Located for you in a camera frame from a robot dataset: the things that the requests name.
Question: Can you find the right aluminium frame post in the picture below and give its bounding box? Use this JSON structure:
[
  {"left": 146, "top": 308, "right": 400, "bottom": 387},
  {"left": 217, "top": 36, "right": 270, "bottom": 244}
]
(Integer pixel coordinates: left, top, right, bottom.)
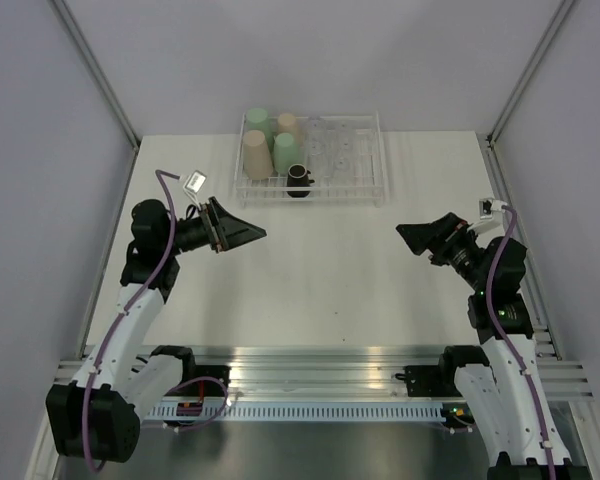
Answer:
[{"left": 484, "top": 0, "right": 579, "bottom": 149}]

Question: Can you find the white slotted cable duct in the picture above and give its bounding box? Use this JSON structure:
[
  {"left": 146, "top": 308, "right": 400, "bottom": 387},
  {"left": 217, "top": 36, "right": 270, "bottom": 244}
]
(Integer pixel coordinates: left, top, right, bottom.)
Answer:
[{"left": 142, "top": 403, "right": 444, "bottom": 422}]

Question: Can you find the beige cup front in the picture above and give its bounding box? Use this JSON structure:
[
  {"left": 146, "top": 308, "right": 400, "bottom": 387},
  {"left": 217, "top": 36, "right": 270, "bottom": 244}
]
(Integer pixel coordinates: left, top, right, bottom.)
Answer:
[{"left": 242, "top": 130, "right": 273, "bottom": 181}]

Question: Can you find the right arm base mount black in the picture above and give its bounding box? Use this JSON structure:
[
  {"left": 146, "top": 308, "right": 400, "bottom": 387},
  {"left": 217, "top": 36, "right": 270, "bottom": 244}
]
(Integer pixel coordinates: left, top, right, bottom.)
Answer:
[{"left": 402, "top": 365, "right": 461, "bottom": 398}]

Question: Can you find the green cup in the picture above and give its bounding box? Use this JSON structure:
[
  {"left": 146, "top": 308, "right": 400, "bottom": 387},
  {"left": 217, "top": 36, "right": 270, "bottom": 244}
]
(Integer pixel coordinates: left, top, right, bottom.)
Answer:
[
  {"left": 273, "top": 133, "right": 300, "bottom": 175},
  {"left": 245, "top": 107, "right": 274, "bottom": 151}
]

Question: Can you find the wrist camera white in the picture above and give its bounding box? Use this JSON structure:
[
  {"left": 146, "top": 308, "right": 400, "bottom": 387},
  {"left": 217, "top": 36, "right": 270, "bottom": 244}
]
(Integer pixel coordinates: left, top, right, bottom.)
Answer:
[
  {"left": 470, "top": 198, "right": 505, "bottom": 235},
  {"left": 182, "top": 170, "right": 207, "bottom": 204}
]

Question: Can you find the aluminium frame post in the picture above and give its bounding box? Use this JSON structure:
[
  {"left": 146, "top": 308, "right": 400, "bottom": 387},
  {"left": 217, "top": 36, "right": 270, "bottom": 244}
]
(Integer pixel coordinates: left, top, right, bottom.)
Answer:
[
  {"left": 49, "top": 0, "right": 141, "bottom": 151},
  {"left": 484, "top": 0, "right": 579, "bottom": 149}
]

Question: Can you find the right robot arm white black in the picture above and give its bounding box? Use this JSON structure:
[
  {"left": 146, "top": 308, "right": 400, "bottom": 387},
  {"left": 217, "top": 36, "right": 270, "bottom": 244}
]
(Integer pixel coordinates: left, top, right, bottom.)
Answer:
[{"left": 396, "top": 205, "right": 591, "bottom": 479}]

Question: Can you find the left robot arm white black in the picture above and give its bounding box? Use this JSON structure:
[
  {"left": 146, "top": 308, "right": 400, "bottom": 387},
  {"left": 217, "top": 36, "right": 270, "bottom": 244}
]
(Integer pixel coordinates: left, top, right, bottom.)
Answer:
[{"left": 45, "top": 198, "right": 267, "bottom": 464}]

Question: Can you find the aluminium mounting rail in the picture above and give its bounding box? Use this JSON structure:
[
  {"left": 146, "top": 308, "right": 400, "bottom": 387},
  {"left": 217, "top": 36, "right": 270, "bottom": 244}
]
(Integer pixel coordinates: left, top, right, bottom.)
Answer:
[{"left": 52, "top": 328, "right": 593, "bottom": 402}]

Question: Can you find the beige cup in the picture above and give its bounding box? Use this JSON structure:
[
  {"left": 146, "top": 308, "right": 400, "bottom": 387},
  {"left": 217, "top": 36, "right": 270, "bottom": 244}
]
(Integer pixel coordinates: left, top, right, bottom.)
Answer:
[
  {"left": 277, "top": 112, "right": 304, "bottom": 145},
  {"left": 242, "top": 130, "right": 273, "bottom": 181}
]

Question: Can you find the left aluminium frame post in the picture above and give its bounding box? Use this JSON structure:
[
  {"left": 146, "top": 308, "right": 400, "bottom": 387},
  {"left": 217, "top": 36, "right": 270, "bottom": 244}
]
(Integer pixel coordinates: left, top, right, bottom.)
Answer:
[{"left": 49, "top": 0, "right": 141, "bottom": 151}]

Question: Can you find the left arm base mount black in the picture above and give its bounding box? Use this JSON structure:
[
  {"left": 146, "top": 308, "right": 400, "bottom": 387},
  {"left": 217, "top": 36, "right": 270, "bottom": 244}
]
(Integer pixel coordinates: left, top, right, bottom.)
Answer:
[{"left": 179, "top": 363, "right": 231, "bottom": 401}]

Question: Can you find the dark brown mug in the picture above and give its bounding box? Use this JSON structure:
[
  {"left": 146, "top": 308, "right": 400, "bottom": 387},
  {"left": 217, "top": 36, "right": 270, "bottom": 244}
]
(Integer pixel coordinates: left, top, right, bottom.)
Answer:
[{"left": 286, "top": 164, "right": 314, "bottom": 198}]

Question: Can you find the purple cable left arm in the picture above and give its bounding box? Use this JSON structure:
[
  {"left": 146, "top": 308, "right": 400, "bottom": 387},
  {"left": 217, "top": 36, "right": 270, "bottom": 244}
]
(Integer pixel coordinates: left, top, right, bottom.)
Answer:
[{"left": 82, "top": 170, "right": 231, "bottom": 474}]

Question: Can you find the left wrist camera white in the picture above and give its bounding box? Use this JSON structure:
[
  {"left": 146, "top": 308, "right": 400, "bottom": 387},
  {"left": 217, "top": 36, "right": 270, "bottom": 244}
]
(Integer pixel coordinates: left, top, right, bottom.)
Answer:
[{"left": 182, "top": 170, "right": 207, "bottom": 204}]

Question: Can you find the white wire dish rack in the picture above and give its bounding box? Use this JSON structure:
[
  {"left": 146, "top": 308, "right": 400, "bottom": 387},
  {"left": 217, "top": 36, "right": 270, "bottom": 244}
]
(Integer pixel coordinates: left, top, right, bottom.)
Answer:
[{"left": 233, "top": 113, "right": 388, "bottom": 206}]

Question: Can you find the beige cup rear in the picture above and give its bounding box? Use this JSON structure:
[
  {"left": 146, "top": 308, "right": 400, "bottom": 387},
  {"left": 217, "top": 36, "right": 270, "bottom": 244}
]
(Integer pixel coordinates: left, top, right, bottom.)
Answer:
[{"left": 277, "top": 112, "right": 304, "bottom": 145}]

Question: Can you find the green cup rear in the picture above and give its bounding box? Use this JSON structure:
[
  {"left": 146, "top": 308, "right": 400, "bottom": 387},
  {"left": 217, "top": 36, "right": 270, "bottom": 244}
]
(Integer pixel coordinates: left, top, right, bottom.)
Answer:
[{"left": 245, "top": 107, "right": 274, "bottom": 151}]

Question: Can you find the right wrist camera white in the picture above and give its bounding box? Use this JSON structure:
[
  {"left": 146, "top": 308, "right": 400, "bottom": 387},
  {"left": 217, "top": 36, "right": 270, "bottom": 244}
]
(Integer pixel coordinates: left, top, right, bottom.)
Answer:
[{"left": 470, "top": 198, "right": 505, "bottom": 235}]

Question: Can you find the green cup front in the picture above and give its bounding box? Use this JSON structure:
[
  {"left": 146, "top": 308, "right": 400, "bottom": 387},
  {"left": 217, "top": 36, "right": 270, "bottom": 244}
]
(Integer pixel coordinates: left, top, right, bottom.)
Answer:
[{"left": 273, "top": 133, "right": 300, "bottom": 175}]

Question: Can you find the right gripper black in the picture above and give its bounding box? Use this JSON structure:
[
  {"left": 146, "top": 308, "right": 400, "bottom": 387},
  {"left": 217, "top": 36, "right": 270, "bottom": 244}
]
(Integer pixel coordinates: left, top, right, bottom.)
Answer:
[{"left": 397, "top": 211, "right": 490, "bottom": 293}]

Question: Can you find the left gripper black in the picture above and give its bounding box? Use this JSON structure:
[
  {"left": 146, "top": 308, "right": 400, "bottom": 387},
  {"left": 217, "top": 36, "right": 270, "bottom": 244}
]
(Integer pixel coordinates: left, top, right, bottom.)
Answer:
[{"left": 162, "top": 197, "right": 265, "bottom": 256}]

